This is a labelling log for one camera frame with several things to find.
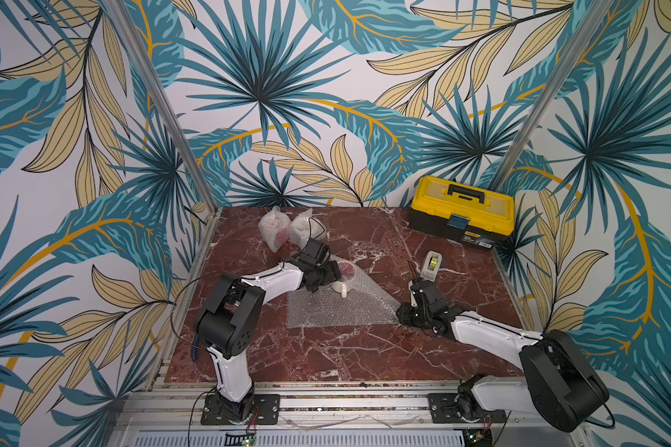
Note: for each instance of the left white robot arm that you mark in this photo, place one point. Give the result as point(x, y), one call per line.
point(229, 316)

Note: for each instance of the clear bubble wrap sheet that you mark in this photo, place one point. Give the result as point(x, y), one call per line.
point(274, 228)
point(304, 227)
point(367, 304)

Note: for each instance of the front aluminium rail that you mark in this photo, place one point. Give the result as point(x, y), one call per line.
point(326, 414)

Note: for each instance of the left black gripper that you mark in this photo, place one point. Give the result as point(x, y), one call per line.
point(333, 274)

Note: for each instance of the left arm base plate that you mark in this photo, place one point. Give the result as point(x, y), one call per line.
point(241, 409)

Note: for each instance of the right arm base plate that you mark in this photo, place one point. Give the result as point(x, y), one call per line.
point(456, 408)

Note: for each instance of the yellow black toolbox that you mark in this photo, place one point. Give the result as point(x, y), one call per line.
point(465, 214)

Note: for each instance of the left aluminium frame post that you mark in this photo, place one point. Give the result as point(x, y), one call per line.
point(127, 31)

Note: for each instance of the aluminium frame post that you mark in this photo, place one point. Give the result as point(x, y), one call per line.
point(570, 58)
point(127, 31)

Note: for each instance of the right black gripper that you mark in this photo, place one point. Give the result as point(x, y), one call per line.
point(417, 307)

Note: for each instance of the small green white box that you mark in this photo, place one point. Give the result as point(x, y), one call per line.
point(431, 266)

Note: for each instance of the right aluminium frame post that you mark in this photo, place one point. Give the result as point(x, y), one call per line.
point(570, 58)

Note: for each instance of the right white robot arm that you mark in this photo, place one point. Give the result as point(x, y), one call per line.
point(557, 382)

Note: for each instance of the white mug red inside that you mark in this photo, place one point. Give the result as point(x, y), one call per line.
point(347, 277)

